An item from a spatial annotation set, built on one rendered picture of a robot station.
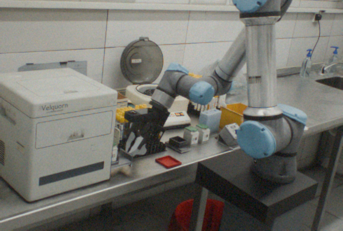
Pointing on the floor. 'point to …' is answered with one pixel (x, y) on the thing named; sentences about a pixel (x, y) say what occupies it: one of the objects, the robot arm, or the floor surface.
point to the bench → (182, 169)
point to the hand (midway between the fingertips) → (127, 155)
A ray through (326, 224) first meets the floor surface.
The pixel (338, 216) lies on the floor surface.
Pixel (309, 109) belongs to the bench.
